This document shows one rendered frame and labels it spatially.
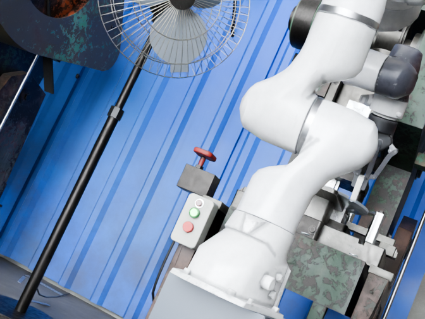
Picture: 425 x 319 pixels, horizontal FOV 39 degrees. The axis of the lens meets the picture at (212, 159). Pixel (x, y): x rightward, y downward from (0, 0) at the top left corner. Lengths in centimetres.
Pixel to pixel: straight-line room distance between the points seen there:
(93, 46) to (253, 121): 183
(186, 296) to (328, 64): 45
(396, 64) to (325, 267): 54
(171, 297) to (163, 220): 220
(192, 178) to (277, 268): 74
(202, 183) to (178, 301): 73
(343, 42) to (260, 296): 44
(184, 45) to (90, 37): 63
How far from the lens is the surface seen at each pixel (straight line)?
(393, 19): 134
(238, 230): 102
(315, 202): 171
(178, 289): 102
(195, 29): 231
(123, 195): 332
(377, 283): 155
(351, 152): 106
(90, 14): 278
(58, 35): 265
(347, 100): 189
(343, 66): 107
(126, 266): 325
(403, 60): 153
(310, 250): 163
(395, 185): 207
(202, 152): 172
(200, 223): 159
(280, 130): 107
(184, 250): 164
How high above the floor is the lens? 50
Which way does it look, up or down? 8 degrees up
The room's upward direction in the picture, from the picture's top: 24 degrees clockwise
